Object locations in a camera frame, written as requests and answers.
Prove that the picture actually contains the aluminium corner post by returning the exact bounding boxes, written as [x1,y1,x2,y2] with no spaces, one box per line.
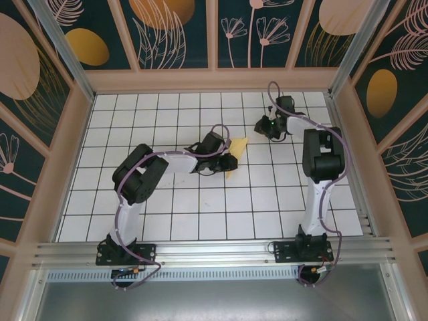
[27,0,97,102]
[329,0,393,98]

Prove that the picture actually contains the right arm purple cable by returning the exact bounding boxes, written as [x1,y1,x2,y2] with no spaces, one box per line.
[267,80,352,288]

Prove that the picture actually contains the slotted grey cable duct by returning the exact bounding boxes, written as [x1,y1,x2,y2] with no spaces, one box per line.
[46,270,304,282]

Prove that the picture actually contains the grey sheet metal panel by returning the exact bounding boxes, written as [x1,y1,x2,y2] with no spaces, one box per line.
[33,280,399,321]

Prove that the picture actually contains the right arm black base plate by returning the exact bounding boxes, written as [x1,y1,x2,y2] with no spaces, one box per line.
[273,240,334,264]

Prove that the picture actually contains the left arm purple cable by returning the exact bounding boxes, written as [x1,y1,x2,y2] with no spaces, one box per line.
[114,124,232,292]

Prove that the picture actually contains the aluminium frame bar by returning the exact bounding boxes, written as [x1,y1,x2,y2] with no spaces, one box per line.
[20,268,49,321]
[380,263,411,321]

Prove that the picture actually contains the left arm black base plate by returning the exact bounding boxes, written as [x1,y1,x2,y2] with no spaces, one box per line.
[96,243,158,267]

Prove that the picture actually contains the long aluminium mounting rail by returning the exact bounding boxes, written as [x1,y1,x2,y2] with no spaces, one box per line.
[31,236,399,268]

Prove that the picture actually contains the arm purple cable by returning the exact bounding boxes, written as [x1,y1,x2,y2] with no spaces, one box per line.
[114,124,232,292]
[267,80,352,288]

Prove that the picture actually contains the aluminium table side rail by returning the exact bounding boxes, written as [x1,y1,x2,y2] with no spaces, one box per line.
[326,93,376,239]

